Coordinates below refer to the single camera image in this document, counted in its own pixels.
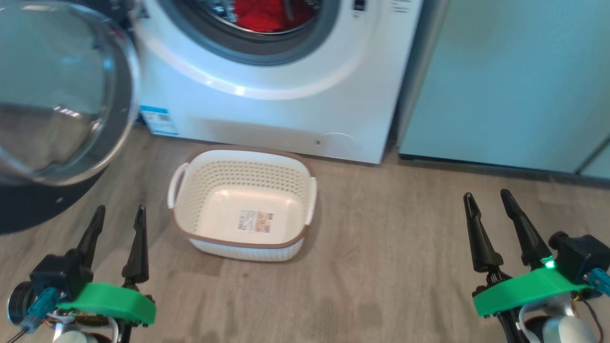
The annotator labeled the red and white garment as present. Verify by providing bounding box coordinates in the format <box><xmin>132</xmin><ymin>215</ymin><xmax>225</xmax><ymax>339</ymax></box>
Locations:
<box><xmin>234</xmin><ymin>0</ymin><xmax>317</xmax><ymax>33</ymax></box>

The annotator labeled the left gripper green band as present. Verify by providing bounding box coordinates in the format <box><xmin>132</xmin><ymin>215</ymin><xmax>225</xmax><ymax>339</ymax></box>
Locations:
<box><xmin>57</xmin><ymin>205</ymin><xmax>157</xmax><ymax>343</ymax></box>

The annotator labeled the white washing machine body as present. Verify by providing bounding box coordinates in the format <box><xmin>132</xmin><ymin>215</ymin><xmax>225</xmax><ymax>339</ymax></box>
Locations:
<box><xmin>129</xmin><ymin>0</ymin><xmax>425</xmax><ymax>165</ymax></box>

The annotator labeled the white perforated laundry basket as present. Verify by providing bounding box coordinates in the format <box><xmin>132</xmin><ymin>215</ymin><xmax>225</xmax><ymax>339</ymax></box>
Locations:
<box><xmin>167</xmin><ymin>146</ymin><xmax>318</xmax><ymax>262</ymax></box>

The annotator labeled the paper label inside basket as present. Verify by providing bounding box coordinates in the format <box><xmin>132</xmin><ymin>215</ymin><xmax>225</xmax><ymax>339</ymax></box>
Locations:
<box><xmin>237</xmin><ymin>210</ymin><xmax>275</xmax><ymax>234</ymax></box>

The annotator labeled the narrow pale teal cabinet door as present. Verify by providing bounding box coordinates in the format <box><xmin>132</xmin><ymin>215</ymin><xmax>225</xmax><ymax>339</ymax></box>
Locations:
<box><xmin>574</xmin><ymin>137</ymin><xmax>610</xmax><ymax>181</ymax></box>

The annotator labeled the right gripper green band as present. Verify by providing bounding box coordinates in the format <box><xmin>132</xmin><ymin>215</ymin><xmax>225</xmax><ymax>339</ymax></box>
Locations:
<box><xmin>463</xmin><ymin>189</ymin><xmax>591</xmax><ymax>343</ymax></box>

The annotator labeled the wide pale teal cabinet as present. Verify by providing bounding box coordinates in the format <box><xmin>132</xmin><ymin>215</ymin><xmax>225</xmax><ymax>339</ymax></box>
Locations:
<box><xmin>398</xmin><ymin>0</ymin><xmax>610</xmax><ymax>181</ymax></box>

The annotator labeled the round black washing machine door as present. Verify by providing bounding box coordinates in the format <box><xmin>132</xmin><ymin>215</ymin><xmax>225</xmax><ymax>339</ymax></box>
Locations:
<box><xmin>0</xmin><ymin>0</ymin><xmax>142</xmax><ymax>236</ymax></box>

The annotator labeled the steel perforated washer drum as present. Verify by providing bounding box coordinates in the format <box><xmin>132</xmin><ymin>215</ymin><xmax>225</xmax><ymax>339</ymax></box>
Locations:
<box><xmin>183</xmin><ymin>0</ymin><xmax>330</xmax><ymax>37</ymax></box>

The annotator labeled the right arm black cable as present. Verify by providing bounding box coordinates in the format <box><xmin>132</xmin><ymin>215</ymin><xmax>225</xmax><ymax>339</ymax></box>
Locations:
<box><xmin>584</xmin><ymin>268</ymin><xmax>610</xmax><ymax>334</ymax></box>

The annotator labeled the round filter cover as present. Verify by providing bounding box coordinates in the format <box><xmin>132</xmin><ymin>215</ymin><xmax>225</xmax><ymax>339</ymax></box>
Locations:
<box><xmin>315</xmin><ymin>132</ymin><xmax>364</xmax><ymax>161</ymax></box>

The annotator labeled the blue energy label sticker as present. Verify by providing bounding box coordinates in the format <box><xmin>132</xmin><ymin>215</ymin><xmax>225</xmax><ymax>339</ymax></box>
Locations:
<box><xmin>140</xmin><ymin>106</ymin><xmax>180</xmax><ymax>137</ymax></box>

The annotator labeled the grey rubber door gasket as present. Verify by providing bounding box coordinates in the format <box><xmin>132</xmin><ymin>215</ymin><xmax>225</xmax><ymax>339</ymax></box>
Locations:
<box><xmin>160</xmin><ymin>0</ymin><xmax>342</xmax><ymax>66</ymax></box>

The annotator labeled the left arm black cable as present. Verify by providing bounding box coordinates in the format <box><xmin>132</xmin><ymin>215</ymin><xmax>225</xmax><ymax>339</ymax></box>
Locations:
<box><xmin>5</xmin><ymin>287</ymin><xmax>61</xmax><ymax>343</ymax></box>

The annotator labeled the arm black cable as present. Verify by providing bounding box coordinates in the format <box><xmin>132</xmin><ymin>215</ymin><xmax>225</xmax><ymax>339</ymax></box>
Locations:
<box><xmin>5</xmin><ymin>287</ymin><xmax>61</xmax><ymax>343</ymax></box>
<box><xmin>584</xmin><ymin>268</ymin><xmax>610</xmax><ymax>334</ymax></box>

